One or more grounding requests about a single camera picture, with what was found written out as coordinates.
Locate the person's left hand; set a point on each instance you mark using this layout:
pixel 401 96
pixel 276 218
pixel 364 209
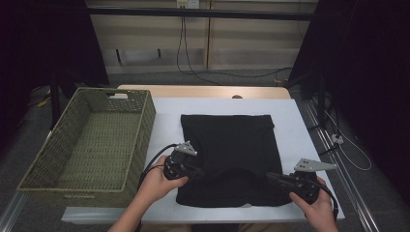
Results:
pixel 158 190

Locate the dark table grommet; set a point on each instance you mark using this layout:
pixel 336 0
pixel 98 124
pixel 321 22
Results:
pixel 237 96

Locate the white wall socket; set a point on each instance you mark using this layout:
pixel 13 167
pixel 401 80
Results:
pixel 188 4

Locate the small yellow object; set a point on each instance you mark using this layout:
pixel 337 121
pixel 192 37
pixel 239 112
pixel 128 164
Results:
pixel 43 102

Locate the black t-shirt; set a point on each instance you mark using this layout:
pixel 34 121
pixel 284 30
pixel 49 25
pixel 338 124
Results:
pixel 232 145

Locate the white power plug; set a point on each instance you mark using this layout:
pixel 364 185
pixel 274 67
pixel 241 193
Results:
pixel 337 139

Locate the black curtain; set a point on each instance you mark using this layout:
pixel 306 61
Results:
pixel 370 64
pixel 32 48

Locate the green woven basket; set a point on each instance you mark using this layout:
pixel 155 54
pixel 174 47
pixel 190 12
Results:
pixel 96 145

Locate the white table mat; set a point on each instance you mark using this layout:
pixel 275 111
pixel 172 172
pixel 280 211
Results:
pixel 225 106

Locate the black metal stand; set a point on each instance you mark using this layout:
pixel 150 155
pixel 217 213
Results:
pixel 321 103

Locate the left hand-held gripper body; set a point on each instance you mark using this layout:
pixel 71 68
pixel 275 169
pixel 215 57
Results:
pixel 175 164

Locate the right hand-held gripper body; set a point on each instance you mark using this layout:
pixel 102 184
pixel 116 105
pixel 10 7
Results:
pixel 303 187

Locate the aluminium floor rail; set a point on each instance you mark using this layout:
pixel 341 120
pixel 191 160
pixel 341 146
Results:
pixel 351 199
pixel 11 212

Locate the person's right hand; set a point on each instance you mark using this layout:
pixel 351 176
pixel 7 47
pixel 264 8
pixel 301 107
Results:
pixel 319 212

